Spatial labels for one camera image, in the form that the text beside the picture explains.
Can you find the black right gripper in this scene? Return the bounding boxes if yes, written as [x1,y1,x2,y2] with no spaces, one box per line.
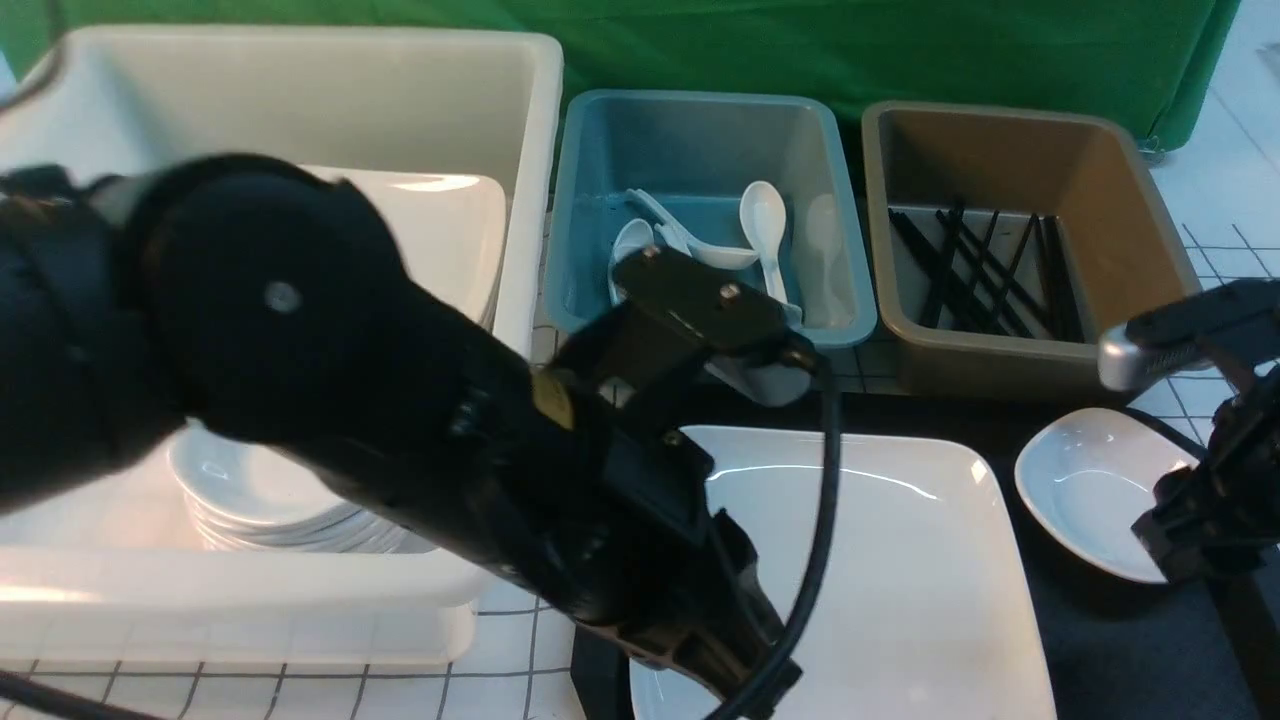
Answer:
[1098,278,1279,583]

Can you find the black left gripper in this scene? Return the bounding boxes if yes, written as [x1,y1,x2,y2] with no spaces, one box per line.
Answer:
[440,245,820,706]

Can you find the white small dish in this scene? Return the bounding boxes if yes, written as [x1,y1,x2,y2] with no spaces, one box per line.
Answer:
[1015,407,1199,585]

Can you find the large white square plate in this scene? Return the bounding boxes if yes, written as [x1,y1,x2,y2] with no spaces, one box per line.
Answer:
[630,425,1057,719]

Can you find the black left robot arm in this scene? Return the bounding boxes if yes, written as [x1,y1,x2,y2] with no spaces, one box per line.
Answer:
[3,154,840,719]

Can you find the white spoon bowl left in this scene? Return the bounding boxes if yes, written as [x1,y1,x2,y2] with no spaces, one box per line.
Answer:
[605,218,655,305]

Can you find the stack of white square plates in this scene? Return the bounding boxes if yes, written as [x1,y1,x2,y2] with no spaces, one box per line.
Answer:
[305,165,508,329]

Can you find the black chopsticks in bin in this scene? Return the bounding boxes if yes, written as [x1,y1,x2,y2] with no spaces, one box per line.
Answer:
[887,199,1085,343]

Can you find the stack of small white dishes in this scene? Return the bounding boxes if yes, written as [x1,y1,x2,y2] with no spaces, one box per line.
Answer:
[166,424,435,553]

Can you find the white spoon right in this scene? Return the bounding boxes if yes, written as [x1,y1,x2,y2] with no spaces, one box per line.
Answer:
[739,179,803,327]

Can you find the teal plastic bin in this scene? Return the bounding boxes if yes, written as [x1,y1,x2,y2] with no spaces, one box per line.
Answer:
[541,90,878,377]

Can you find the large white plastic bin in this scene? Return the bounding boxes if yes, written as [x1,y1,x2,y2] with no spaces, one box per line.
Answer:
[1,26,563,673]

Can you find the brown plastic bin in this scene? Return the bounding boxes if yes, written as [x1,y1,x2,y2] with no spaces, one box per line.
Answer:
[861,101,1199,404]

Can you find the green cloth backdrop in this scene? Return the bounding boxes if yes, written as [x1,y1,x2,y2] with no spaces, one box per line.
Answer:
[3,1,1239,151]

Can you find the white spoon upright handle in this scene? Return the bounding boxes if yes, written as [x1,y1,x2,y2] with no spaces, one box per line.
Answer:
[626,188,760,272]

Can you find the black cable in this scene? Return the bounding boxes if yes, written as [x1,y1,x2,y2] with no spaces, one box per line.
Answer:
[700,350,844,720]

